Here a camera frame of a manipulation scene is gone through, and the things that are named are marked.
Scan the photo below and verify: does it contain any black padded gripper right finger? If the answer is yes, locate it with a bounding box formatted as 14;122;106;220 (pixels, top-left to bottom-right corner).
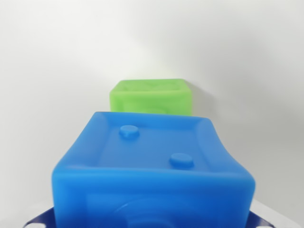
248;209;280;228

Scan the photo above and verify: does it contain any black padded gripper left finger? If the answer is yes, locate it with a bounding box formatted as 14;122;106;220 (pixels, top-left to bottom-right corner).
22;206;57;228

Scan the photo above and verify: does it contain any blue soft toy cube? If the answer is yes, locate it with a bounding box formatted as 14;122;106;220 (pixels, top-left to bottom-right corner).
51;111;255;228

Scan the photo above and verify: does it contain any green soft toy cube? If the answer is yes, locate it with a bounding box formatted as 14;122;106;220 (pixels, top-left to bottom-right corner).
109;78;192;117

